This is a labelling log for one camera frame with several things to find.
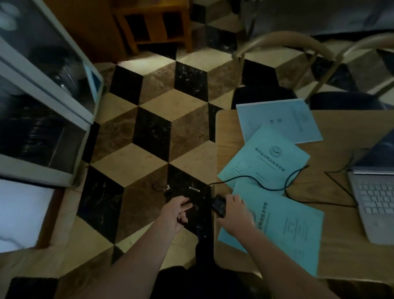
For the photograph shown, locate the person's right hand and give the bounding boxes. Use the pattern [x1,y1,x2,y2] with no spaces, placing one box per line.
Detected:
[217,194,256,238]

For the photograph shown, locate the person's left hand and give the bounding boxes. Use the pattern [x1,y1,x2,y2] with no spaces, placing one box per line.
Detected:
[158,195,194,235]

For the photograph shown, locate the black power adapter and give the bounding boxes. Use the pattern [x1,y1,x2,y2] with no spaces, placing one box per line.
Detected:
[211,194,227,218]

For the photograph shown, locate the person's right forearm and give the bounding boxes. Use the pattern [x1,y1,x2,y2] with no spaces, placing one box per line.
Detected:
[229,226,340,299]

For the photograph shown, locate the person's left forearm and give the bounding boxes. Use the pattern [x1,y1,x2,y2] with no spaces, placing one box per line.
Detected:
[69,217,179,299]

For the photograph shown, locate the teal booklet with round emblem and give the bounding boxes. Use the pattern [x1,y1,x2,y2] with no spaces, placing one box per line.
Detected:
[217,125,311,195]

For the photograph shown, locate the person's black trousers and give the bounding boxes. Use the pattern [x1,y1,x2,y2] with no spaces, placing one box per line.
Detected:
[150,237,272,299]

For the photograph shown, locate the pale blue booklet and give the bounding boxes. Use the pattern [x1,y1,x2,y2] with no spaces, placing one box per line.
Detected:
[236,99,323,145]

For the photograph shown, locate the wooden chair with black seat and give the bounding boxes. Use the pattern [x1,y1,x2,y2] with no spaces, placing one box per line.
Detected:
[231,31,336,110]
[305,32,394,111]

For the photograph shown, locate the silver laptop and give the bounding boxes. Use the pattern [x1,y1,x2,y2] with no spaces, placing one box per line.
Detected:
[347,128,394,246]

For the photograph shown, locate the white panel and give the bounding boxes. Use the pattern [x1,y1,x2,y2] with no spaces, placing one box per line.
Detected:
[0,179,56,254]

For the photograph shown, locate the stack of dark dishes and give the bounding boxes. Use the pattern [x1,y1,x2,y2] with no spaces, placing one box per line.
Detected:
[29,45,88,97]
[0,99,66,162]

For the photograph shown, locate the white glass-door cabinet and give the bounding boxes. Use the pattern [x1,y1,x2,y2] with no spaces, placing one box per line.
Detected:
[0,0,104,188]

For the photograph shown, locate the small wooden stool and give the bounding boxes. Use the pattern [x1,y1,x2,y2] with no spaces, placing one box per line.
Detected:
[112,0,194,55]

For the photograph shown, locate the black adapter cable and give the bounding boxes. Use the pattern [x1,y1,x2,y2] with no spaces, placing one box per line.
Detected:
[209,148,371,208]

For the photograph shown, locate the black power cord with plug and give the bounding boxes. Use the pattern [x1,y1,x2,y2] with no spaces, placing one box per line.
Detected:
[153,182,202,198]

